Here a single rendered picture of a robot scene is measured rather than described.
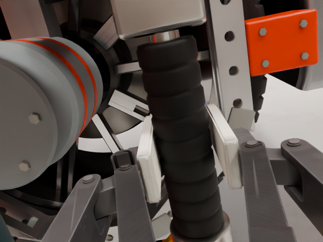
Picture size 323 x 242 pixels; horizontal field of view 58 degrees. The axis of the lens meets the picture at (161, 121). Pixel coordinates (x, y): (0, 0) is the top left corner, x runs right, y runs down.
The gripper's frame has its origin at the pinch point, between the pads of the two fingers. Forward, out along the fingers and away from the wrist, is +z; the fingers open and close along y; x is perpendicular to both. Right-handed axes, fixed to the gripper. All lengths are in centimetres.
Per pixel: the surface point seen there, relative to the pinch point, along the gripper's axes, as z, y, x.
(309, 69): 32.6, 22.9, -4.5
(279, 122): 200, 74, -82
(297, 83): 34.9, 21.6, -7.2
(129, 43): 42.9, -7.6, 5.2
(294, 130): 179, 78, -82
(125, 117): 43.0, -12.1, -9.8
